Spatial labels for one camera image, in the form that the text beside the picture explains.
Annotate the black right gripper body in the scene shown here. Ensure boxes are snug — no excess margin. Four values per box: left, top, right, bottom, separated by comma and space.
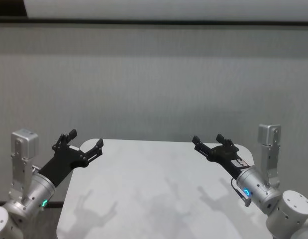
207, 145, 254, 178

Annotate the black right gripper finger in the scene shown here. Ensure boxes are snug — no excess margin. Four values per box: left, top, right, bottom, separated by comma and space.
192, 135, 214, 158
215, 133, 241, 152

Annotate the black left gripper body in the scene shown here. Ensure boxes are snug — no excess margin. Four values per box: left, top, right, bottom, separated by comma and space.
39, 142, 90, 187

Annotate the black wall board ledge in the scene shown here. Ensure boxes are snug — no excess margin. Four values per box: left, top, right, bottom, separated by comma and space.
0, 15, 308, 25

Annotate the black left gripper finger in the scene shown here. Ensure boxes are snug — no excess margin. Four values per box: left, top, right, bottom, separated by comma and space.
80, 138, 105, 162
52, 128, 78, 150

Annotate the white wall board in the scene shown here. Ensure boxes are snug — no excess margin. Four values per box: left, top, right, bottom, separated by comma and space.
23, 0, 308, 19

